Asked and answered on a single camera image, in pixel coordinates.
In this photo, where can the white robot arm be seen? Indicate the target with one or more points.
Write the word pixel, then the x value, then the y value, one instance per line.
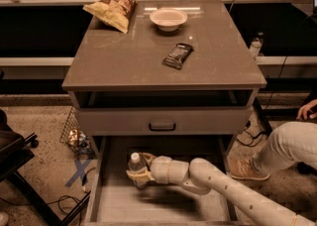
pixel 199 176

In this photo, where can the yellow chips bag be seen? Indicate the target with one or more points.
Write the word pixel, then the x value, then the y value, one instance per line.
pixel 114 13

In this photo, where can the clear plastic water bottle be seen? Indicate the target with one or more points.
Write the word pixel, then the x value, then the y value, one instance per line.
pixel 136 163

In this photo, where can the person's leg in light trousers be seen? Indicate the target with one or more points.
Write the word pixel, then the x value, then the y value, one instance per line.
pixel 290 143

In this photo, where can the black office chair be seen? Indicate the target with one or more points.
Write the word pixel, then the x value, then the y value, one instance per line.
pixel 14 153

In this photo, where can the black snack bar wrapper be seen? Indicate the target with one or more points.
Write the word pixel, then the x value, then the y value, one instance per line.
pixel 178 56

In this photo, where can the grey drawer cabinet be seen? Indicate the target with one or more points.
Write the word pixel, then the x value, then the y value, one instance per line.
pixel 183 69

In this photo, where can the open bottom drawer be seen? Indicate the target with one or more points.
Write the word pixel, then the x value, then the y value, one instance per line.
pixel 115 201

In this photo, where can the small bottle in background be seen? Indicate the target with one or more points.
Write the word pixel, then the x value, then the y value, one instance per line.
pixel 256 44

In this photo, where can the blue tape cross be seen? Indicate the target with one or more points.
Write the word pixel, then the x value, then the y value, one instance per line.
pixel 80 172

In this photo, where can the tan shoe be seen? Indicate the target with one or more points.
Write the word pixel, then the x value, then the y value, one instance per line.
pixel 246 170

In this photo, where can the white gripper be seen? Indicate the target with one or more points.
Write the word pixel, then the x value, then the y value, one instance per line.
pixel 160 169

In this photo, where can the wire mesh waste basket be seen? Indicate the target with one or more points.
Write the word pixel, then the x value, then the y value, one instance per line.
pixel 74 138

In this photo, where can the white bowl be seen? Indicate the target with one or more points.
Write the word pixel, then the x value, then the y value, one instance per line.
pixel 168 20

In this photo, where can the person's hand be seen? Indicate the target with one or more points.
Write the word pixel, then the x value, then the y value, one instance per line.
pixel 307 111

